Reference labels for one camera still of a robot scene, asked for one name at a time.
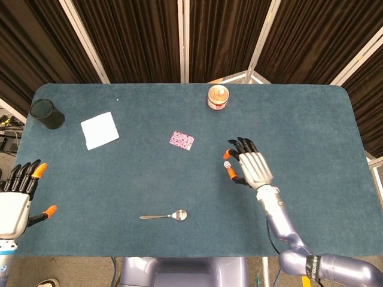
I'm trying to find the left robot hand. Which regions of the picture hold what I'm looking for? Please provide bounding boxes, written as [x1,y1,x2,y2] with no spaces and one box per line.
[0,159,57,240]

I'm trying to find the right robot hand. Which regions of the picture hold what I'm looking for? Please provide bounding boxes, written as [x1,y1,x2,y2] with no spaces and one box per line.
[223,136,275,190]

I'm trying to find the pink patterned card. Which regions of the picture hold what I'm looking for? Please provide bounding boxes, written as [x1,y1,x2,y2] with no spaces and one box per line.
[169,130,195,151]

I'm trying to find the small food can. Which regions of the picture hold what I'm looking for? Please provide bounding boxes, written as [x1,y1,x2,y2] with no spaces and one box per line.
[206,84,229,111]

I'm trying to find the metal spoon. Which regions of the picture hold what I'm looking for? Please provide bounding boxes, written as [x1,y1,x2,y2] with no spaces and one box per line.
[139,209,188,222]

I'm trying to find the black mesh cup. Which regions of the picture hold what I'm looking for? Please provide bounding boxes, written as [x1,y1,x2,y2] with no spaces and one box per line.
[30,98,65,130]

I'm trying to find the white table leg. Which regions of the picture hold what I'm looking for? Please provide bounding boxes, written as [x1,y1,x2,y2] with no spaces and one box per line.
[262,256,270,287]

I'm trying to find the blue table cloth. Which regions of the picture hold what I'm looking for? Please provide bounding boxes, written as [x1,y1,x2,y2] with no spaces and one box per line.
[14,83,370,258]

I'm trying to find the white paper napkin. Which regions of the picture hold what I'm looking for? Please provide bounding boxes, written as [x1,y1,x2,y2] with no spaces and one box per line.
[80,111,120,151]

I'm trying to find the purple robot torso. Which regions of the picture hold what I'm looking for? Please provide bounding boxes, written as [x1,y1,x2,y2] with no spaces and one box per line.
[119,256,249,287]

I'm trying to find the brown curtain screen panel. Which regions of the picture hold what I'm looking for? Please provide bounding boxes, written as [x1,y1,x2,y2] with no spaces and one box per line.
[254,0,383,86]
[0,0,104,101]
[182,0,282,84]
[59,0,186,84]
[332,28,383,158]

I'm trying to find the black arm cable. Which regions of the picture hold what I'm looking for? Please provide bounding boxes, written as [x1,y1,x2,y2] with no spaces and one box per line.
[265,218,282,255]

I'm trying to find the tangled floor cables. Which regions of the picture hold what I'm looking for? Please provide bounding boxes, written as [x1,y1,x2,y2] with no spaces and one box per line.
[0,112,25,152]

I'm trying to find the white metal frame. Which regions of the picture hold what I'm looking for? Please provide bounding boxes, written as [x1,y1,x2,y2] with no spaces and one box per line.
[367,157,383,207]

